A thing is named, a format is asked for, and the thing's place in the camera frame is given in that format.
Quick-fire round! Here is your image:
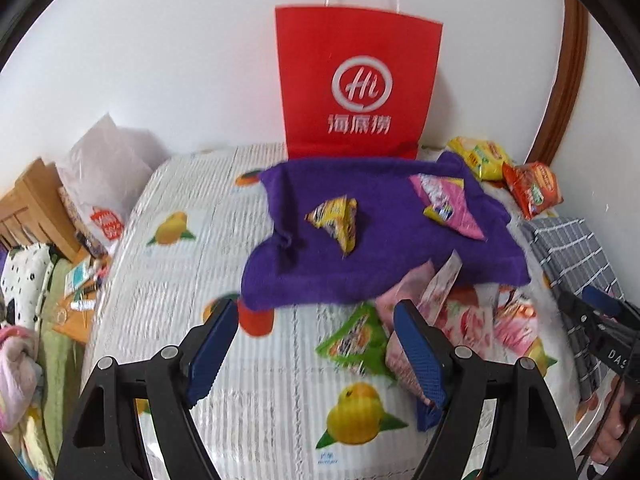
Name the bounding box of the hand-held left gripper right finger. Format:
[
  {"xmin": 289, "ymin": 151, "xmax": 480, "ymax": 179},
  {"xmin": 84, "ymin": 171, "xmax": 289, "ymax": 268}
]
[{"xmin": 392, "ymin": 300, "xmax": 576, "ymax": 480}]

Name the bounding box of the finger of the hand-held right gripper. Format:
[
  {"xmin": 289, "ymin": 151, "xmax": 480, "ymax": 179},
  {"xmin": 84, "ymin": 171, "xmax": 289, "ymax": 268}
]
[
  {"xmin": 556, "ymin": 287, "xmax": 608, "ymax": 342},
  {"xmin": 581, "ymin": 285, "xmax": 640, "ymax": 323}
]

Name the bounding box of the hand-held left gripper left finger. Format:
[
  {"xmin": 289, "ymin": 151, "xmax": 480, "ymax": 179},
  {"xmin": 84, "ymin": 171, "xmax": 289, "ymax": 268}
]
[{"xmin": 54, "ymin": 297, "xmax": 240, "ymax": 480}]

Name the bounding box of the pale pink snack packet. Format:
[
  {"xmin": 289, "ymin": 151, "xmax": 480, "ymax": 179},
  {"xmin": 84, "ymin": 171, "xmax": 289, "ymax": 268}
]
[{"xmin": 385, "ymin": 330, "xmax": 427, "ymax": 406}]

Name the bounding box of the pink and white snack packet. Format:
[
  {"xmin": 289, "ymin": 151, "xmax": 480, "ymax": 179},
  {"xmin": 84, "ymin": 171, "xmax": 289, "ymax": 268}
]
[{"xmin": 440, "ymin": 300, "xmax": 496, "ymax": 350}]

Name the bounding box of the red snack packet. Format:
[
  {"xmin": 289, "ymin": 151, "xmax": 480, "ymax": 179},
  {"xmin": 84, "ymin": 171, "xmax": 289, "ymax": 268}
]
[{"xmin": 492, "ymin": 285, "xmax": 541, "ymax": 357}]

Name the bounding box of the green triangular snack packet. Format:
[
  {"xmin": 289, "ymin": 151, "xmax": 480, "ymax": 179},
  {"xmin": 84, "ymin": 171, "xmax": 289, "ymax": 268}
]
[{"xmin": 315, "ymin": 302, "xmax": 401, "ymax": 381}]

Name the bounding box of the dark pink snack packet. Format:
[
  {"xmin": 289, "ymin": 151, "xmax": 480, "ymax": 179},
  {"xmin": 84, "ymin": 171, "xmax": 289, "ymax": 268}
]
[{"xmin": 375, "ymin": 260, "xmax": 436, "ymax": 333}]

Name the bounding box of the long pink strip packet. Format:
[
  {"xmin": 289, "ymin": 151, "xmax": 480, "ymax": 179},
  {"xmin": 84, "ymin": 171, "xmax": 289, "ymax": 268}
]
[{"xmin": 417, "ymin": 252, "xmax": 463, "ymax": 321}]

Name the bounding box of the person's right hand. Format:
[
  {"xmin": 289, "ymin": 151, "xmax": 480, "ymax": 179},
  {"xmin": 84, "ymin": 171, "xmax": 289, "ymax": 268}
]
[{"xmin": 590, "ymin": 395, "xmax": 635, "ymax": 467}]

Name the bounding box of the grey checked cloth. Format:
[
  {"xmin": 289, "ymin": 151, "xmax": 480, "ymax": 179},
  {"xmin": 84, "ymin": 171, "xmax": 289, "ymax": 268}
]
[{"xmin": 520, "ymin": 216, "xmax": 626, "ymax": 403}]

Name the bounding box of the fruit print tablecloth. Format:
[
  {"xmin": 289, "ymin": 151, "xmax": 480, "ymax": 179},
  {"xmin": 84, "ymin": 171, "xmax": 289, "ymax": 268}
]
[{"xmin": 80, "ymin": 142, "xmax": 621, "ymax": 480}]

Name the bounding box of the purple towel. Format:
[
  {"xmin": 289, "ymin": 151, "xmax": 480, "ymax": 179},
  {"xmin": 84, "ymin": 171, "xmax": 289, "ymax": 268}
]
[{"xmin": 241, "ymin": 152, "xmax": 531, "ymax": 311}]

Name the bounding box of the orange snack bag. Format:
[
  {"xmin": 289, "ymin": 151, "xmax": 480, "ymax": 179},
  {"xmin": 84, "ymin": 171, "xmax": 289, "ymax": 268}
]
[{"xmin": 501, "ymin": 161, "xmax": 564, "ymax": 220}]

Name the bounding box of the wooden nightstand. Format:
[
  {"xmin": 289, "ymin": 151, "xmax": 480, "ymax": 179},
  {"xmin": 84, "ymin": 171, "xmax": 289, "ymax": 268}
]
[{"xmin": 51, "ymin": 255, "xmax": 110, "ymax": 346}]

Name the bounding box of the small yellow snack packet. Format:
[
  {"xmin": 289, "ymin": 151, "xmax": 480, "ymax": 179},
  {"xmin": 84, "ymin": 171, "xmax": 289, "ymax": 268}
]
[{"xmin": 423, "ymin": 200, "xmax": 458, "ymax": 224}]

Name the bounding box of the pink printed snack packet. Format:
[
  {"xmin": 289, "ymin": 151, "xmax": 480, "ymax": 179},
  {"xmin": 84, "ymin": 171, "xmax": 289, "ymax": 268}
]
[{"xmin": 409, "ymin": 173, "xmax": 487, "ymax": 243}]

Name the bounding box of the teal and white box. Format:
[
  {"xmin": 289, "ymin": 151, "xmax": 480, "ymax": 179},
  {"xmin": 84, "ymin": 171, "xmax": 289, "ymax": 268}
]
[{"xmin": 65, "ymin": 262, "xmax": 94, "ymax": 294}]

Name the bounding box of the green blanket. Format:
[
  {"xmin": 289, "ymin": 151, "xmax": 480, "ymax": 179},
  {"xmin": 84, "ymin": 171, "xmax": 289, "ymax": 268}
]
[{"xmin": 39, "ymin": 255, "xmax": 96, "ymax": 466}]

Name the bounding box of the yellow triangular snack packet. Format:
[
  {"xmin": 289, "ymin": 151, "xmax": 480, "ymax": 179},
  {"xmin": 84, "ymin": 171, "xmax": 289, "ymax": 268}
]
[{"xmin": 305, "ymin": 195, "xmax": 360, "ymax": 256}]

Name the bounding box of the yellow chips bag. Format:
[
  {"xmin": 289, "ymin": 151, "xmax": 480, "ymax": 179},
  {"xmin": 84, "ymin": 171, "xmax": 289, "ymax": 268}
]
[{"xmin": 446, "ymin": 136, "xmax": 513, "ymax": 182}]

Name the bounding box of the pink cloth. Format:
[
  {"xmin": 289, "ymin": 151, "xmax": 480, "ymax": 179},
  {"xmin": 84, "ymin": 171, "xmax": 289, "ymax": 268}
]
[{"xmin": 0, "ymin": 325, "xmax": 45, "ymax": 432}]

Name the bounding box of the white spotted cloth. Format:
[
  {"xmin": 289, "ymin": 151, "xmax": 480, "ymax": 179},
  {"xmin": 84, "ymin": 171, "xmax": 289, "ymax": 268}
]
[{"xmin": 0, "ymin": 242, "xmax": 56, "ymax": 326}]

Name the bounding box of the white plastic bag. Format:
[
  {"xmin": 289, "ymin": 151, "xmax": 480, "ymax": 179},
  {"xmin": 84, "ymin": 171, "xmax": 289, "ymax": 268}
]
[{"xmin": 55, "ymin": 112, "xmax": 171, "ymax": 256}]

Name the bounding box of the red paper bag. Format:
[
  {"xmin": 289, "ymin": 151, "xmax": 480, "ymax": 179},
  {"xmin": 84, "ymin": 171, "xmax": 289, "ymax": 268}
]
[{"xmin": 274, "ymin": 0, "xmax": 444, "ymax": 161}]

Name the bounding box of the brown wooden door frame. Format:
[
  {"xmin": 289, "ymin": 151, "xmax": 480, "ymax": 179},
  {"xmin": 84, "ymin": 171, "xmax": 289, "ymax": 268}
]
[{"xmin": 522, "ymin": 0, "xmax": 591, "ymax": 166}]

